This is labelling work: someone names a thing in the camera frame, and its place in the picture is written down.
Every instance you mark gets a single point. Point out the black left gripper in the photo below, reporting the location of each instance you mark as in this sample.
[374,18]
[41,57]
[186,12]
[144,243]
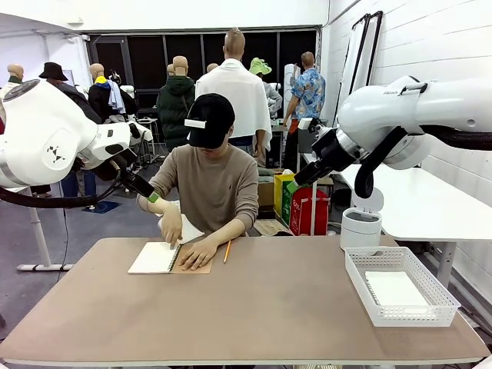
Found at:
[125,167]

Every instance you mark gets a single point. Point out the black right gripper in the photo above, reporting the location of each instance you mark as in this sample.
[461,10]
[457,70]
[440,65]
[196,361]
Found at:
[330,150]

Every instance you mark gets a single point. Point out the white notebook paper sheet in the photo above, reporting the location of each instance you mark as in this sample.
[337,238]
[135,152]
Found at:
[396,288]
[192,230]

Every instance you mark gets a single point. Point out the spiral notebook with brown cover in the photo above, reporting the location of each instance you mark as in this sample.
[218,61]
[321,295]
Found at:
[150,259]

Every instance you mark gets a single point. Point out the orange pencil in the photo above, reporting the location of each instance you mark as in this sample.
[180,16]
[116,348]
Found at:
[227,251]

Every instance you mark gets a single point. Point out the person's left forearm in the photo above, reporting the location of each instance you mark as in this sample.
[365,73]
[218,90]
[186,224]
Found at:
[234,230]

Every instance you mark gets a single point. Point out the person's right forearm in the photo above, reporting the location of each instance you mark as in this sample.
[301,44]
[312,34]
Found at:
[151,201]

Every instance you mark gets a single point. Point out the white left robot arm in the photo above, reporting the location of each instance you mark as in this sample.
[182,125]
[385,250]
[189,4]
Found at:
[42,127]

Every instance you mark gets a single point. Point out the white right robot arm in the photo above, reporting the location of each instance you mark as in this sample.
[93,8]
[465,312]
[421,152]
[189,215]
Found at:
[442,107]

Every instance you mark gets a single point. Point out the person's right hand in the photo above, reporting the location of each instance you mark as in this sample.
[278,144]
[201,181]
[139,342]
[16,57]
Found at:
[171,227]

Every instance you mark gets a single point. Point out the person's left hand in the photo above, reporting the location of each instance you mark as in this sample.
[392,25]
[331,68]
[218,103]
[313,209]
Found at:
[200,253]

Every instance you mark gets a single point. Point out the white side table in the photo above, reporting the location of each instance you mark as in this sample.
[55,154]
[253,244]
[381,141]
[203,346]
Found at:
[306,158]

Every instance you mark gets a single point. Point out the grey bin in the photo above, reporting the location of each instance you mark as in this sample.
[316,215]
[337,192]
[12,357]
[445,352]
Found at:
[305,144]

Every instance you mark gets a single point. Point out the yellow bag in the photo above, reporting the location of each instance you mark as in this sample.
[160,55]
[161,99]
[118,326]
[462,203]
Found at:
[282,184]

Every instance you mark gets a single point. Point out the red bag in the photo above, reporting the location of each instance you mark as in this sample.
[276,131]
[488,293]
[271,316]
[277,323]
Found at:
[315,211]

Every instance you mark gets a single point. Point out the green bag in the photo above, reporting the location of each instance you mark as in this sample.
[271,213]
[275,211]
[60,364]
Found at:
[286,203]

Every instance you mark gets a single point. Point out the folded grey-green cloth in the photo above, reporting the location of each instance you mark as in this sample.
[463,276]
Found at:
[267,173]

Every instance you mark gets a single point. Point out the cardboard box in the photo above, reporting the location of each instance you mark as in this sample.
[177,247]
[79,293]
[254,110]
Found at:
[266,194]

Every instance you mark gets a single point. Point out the white metal stool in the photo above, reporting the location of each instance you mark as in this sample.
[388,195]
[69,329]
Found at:
[150,127]

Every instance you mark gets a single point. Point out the wooden slatted board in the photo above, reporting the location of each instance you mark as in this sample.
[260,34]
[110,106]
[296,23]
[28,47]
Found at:
[273,227]

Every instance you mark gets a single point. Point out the beige sweater torso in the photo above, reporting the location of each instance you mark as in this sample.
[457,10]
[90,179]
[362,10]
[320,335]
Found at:
[215,184]

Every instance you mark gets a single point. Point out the white cylindrical trash can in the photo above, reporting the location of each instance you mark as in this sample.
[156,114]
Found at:
[359,232]

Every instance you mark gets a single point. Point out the mannequin in dark green hoodie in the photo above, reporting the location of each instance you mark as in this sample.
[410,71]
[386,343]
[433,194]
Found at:
[171,107]

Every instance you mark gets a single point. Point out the person's head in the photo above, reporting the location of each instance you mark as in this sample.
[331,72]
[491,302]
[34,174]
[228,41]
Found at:
[227,143]

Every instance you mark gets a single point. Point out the white tower appliance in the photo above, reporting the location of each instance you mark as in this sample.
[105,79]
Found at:
[289,80]

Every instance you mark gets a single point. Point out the black baseball cap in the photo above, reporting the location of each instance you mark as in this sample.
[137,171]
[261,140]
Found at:
[213,115]

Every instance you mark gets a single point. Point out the mannequin with yellow collar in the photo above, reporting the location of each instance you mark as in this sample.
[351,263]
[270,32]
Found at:
[100,96]

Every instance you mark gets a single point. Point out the mannequin in white cape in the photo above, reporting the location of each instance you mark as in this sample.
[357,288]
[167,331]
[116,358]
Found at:
[242,92]

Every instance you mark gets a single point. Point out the black-framed white panel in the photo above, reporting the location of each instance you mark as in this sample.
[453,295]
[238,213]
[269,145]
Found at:
[371,57]
[351,69]

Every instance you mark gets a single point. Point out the white desk with floor leg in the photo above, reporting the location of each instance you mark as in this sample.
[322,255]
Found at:
[40,230]

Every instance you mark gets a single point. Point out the large white table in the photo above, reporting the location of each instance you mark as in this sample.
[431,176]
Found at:
[423,207]

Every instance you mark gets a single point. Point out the mannequin with green hat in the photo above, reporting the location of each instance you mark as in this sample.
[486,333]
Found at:
[259,66]

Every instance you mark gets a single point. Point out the mannequin with black bucket hat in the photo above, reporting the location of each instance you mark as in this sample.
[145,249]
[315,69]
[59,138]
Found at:
[54,71]

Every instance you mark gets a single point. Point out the mannequin in cream jacket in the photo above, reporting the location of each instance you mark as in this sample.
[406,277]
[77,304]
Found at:
[15,73]

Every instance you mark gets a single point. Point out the white perforated plastic basket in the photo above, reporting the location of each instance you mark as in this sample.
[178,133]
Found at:
[438,315]

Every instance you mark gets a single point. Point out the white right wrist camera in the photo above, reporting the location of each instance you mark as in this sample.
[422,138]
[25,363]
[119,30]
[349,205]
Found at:
[307,123]

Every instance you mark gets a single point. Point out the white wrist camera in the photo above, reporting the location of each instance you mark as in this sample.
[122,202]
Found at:
[307,123]
[144,130]

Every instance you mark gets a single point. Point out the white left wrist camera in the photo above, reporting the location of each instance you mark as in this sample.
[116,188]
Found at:
[144,130]

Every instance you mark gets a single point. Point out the white head-mounted camera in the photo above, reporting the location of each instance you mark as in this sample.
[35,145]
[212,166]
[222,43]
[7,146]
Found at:
[195,123]

